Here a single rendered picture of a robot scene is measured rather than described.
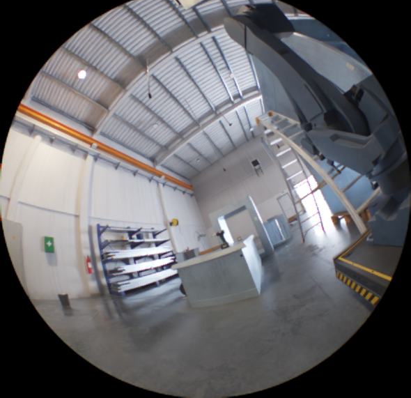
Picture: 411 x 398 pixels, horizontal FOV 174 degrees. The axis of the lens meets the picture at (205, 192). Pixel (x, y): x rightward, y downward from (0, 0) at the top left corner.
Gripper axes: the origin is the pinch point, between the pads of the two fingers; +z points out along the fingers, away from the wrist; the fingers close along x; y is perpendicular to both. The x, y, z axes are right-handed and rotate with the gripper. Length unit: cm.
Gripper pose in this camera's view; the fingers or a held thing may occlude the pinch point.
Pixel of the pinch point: (340, 166)
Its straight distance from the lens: 116.9
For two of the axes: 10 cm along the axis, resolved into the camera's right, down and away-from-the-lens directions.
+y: 8.5, -4.6, -2.8
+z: 1.6, 7.1, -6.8
